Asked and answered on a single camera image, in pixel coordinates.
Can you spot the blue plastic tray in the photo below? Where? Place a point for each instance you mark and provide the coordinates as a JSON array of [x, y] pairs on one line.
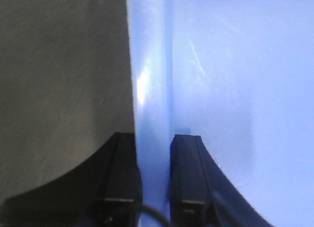
[[240, 74]]

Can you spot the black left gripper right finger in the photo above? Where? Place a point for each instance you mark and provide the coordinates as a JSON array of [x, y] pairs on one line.
[[200, 194]]

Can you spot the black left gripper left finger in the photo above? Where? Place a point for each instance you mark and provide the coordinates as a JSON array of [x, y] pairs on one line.
[[90, 195]]

